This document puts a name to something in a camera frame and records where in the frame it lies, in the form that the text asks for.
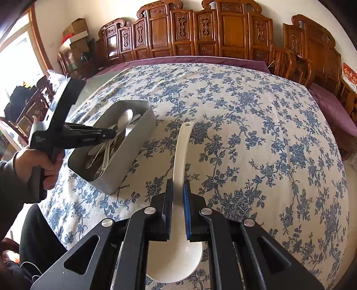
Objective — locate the short purple seat cushion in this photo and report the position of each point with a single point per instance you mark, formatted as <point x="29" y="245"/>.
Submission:
<point x="332" y="106"/>

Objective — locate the metal rectangular tray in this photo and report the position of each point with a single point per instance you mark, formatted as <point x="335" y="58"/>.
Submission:
<point x="125" y="167"/>

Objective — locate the window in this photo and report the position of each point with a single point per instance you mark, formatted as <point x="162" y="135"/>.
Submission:
<point x="16" y="55"/>

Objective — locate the black bag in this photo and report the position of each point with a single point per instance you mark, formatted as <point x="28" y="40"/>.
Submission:
<point x="19" y="100"/>

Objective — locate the blue floral tablecloth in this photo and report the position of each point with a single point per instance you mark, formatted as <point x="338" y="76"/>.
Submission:
<point x="251" y="139"/>

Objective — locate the person's left hand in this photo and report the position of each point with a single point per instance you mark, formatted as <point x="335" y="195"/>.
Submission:
<point x="30" y="160"/>

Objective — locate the large white ladle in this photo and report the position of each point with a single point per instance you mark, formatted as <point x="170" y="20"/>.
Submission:
<point x="181" y="156"/>

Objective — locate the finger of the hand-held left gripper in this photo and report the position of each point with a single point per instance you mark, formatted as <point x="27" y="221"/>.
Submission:
<point x="89" y="136"/>

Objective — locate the person's left forearm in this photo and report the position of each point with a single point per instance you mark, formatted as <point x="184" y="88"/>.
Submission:
<point x="14" y="192"/>

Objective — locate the white plastic bag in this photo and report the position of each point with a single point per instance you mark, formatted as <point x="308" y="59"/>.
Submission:
<point x="57" y="76"/>

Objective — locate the wooden chair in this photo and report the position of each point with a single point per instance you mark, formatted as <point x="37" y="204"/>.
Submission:
<point x="33" y="108"/>

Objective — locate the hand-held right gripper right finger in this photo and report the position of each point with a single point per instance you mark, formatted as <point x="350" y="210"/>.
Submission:
<point x="186" y="206"/>

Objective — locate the person's dark clothing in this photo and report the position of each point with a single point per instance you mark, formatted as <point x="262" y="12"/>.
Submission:
<point x="39" y="239"/>

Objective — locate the small white spoon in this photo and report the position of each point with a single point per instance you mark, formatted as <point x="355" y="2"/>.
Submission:
<point x="96" y="152"/>
<point x="125" y="117"/>

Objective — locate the cardboard box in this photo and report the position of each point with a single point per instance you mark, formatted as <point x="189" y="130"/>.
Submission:
<point x="75" y="26"/>

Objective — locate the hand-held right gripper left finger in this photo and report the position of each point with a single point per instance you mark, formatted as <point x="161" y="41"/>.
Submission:
<point x="168" y="200"/>

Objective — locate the red box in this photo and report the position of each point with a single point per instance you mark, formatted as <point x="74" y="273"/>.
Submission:
<point x="350" y="75"/>

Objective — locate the carved wooden sofa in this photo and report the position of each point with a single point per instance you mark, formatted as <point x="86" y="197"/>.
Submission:
<point x="231" y="30"/>
<point x="111" y="44"/>
<point x="312" y="47"/>
<point x="159" y="30"/>

